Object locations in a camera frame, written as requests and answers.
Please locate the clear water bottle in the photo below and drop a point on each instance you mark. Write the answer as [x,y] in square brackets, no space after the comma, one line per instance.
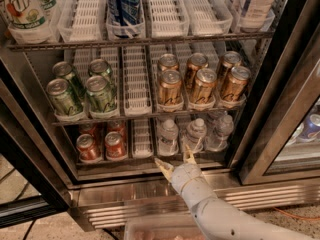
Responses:
[193,135]
[167,138]
[216,141]

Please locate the clear plastic bin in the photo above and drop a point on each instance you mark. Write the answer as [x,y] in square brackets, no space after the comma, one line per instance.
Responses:
[163,227]

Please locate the front right gold can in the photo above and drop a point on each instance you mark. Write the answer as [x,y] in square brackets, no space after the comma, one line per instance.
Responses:
[235,83]

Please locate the front left gold can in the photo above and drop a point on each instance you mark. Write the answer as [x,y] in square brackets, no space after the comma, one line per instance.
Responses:
[169,92]

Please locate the blue pepsi bottle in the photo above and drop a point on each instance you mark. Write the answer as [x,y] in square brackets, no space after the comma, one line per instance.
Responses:
[124,18]

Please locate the front left green can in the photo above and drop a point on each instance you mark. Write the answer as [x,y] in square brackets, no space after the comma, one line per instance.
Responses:
[63,98]

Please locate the back left red can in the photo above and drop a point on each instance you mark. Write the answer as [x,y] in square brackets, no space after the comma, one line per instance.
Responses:
[89,129]

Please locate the wire shelf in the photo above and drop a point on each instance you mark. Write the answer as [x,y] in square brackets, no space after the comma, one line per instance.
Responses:
[145,116]
[12,45]

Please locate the blue can behind glass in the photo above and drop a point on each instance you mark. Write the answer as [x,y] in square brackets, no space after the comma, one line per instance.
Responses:
[311,128]

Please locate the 7up soda bottle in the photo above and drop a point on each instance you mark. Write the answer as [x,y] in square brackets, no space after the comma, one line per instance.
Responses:
[28,21]

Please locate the back left green can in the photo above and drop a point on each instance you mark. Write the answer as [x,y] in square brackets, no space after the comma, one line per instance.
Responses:
[68,72]

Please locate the front middle gold can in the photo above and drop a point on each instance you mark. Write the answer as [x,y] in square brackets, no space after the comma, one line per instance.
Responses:
[204,83]

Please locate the front right green can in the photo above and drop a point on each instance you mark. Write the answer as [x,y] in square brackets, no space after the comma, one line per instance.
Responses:
[100,94]

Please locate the back right green can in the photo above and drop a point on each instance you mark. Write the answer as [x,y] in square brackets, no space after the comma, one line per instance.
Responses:
[101,67]

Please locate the back left gold can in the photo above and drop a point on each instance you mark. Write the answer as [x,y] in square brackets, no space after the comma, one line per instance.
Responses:
[168,61]

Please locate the white label bottle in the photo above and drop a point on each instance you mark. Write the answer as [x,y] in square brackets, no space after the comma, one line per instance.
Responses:
[253,14]

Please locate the back middle gold can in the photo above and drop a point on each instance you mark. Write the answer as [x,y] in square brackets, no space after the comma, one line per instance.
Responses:
[195,62]

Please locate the front right red can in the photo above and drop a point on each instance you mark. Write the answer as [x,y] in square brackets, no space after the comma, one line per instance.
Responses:
[115,147]

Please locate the gold can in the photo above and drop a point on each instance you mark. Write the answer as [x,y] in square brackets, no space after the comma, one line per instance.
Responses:
[168,61]
[195,62]
[235,83]
[204,83]
[226,62]
[169,92]

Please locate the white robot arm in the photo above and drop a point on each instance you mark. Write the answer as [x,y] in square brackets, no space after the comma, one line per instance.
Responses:
[217,219]

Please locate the green can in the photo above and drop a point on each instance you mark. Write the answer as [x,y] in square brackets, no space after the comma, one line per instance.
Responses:
[63,98]
[101,67]
[100,94]
[68,72]

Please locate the glass fridge door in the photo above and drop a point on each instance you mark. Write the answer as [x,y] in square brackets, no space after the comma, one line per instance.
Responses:
[271,159]

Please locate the top wire shelf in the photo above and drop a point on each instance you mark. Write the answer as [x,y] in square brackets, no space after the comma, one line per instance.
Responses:
[12,45]

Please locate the middle wire shelf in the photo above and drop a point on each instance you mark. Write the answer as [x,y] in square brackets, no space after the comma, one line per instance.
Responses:
[145,116]

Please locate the back right gold can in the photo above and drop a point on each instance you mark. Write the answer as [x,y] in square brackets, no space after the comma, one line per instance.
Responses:
[226,62]

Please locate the front left red can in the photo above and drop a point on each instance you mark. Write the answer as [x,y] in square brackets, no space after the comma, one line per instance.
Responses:
[88,149]

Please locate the red can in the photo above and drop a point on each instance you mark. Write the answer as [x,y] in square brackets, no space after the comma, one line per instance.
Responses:
[89,129]
[88,149]
[117,126]
[115,147]

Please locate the back right red can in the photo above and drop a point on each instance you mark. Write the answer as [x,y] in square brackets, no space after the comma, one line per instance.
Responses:
[117,126]

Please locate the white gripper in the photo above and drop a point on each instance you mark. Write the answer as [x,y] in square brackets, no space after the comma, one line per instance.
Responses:
[184,176]

